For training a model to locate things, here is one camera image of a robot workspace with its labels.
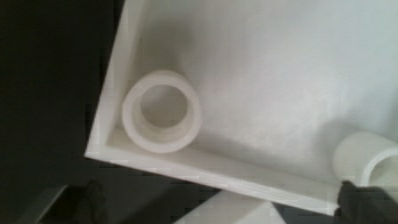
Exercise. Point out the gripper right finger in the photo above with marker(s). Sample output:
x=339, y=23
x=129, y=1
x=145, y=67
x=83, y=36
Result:
x=366, y=205

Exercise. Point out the white square tabletop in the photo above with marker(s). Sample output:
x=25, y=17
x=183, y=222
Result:
x=291, y=63

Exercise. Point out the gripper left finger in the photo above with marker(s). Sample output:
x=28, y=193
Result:
x=67, y=205

